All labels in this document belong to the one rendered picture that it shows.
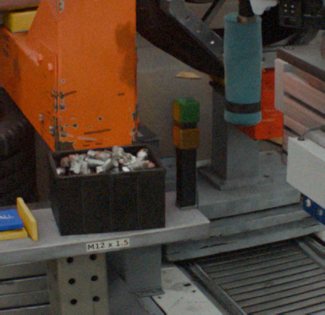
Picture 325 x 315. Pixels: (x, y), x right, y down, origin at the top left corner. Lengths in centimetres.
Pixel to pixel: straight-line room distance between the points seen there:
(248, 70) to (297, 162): 83
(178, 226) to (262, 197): 77
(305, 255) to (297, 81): 105
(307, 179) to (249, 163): 124
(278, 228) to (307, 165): 121
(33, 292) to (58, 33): 60
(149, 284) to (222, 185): 39
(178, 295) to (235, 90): 51
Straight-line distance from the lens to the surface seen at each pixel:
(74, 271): 178
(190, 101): 178
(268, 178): 260
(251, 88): 220
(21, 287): 207
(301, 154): 136
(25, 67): 214
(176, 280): 238
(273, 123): 239
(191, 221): 180
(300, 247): 260
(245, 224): 249
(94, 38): 184
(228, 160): 256
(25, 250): 169
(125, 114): 190
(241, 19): 205
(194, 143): 180
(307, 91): 156
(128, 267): 227
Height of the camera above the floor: 117
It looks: 19 degrees down
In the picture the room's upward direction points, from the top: straight up
